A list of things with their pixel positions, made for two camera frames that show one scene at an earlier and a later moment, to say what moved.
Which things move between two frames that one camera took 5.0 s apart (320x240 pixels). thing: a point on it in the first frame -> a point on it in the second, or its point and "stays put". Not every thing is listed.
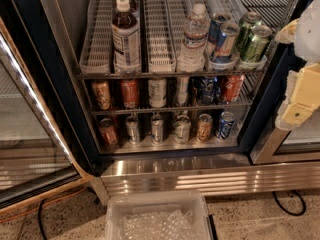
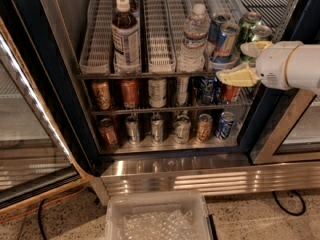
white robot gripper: (309, 37) -> (274, 65)
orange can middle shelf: (130, 93) stays put
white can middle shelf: (157, 92) stays put
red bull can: (224, 54) stays put
